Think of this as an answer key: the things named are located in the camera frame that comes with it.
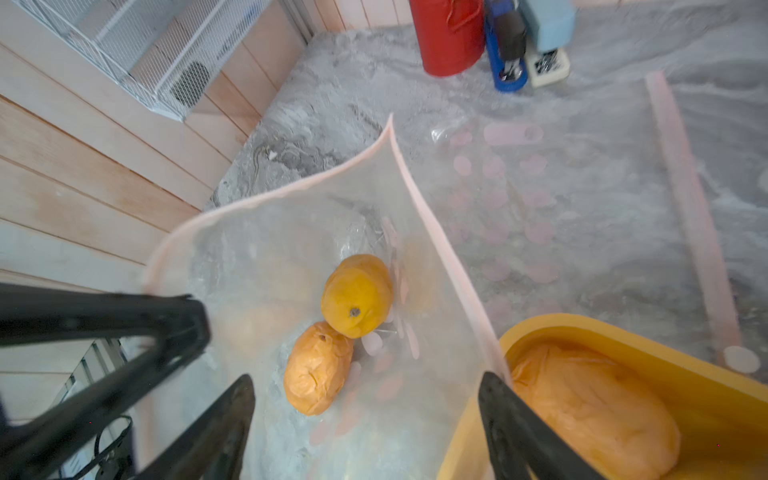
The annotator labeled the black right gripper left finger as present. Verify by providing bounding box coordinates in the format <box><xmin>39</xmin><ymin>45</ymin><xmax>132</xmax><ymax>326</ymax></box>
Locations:
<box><xmin>137</xmin><ymin>374</ymin><xmax>256</xmax><ymax>479</ymax></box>

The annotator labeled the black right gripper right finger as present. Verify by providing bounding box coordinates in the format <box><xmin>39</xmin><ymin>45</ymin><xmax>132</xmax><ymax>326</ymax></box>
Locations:
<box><xmin>478</xmin><ymin>372</ymin><xmax>603</xmax><ymax>480</ymax></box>

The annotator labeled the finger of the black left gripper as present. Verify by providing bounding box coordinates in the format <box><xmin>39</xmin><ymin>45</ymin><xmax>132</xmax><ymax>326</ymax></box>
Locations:
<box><xmin>1</xmin><ymin>284</ymin><xmax>211</xmax><ymax>462</ymax></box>

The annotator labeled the clear zipper bag pink zip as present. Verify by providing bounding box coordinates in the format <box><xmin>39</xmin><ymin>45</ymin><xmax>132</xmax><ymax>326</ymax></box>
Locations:
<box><xmin>134</xmin><ymin>125</ymin><xmax>508</xmax><ymax>479</ymax></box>

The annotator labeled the potato in tray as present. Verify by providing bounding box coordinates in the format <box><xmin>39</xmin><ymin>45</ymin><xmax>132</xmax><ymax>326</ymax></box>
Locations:
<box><xmin>511</xmin><ymin>343</ymin><xmax>681</xmax><ymax>479</ymax></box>

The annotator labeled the yellow plastic tray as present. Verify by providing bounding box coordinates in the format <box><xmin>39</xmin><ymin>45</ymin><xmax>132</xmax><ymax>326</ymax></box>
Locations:
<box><xmin>438</xmin><ymin>314</ymin><xmax>767</xmax><ymax>479</ymax></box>

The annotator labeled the red metal pencil bucket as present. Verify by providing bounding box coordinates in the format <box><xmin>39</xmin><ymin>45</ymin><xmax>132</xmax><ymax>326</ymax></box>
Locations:
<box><xmin>409</xmin><ymin>0</ymin><xmax>485</xmax><ymax>77</ymax></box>

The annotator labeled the light blue stapler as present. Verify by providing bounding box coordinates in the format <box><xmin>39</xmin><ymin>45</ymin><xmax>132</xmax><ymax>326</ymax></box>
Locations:
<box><xmin>519</xmin><ymin>0</ymin><xmax>576</xmax><ymax>88</ymax></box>

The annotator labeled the white wire mesh shelf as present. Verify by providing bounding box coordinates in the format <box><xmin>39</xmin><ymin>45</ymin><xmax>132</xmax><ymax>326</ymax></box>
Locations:
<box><xmin>18</xmin><ymin>0</ymin><xmax>269</xmax><ymax>122</ymax></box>

